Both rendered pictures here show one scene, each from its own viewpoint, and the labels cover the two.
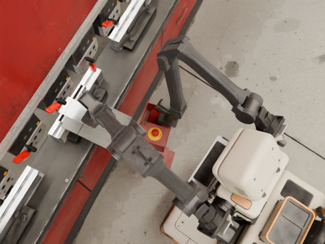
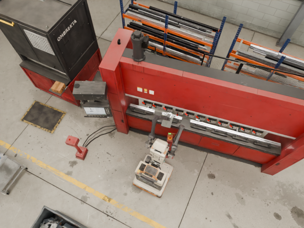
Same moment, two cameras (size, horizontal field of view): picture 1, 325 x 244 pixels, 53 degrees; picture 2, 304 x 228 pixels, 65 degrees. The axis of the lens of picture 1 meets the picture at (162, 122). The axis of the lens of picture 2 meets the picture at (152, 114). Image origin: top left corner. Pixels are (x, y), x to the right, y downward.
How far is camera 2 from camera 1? 317 cm
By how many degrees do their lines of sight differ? 34
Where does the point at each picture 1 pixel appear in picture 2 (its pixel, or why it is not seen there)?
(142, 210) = not seen: hidden behind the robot
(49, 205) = (147, 116)
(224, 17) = (234, 171)
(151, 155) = (154, 120)
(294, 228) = (150, 172)
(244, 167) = (158, 141)
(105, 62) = (185, 121)
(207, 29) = (225, 164)
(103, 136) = (163, 122)
